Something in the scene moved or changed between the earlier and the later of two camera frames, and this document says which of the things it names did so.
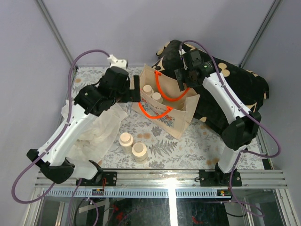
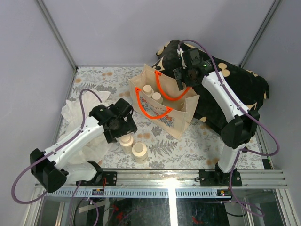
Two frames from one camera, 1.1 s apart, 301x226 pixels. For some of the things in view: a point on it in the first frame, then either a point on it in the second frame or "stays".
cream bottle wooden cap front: (126, 141) stays
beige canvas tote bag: (162, 102) stays
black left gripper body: (122, 96) -> (122, 128)
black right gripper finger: (181, 85) stays
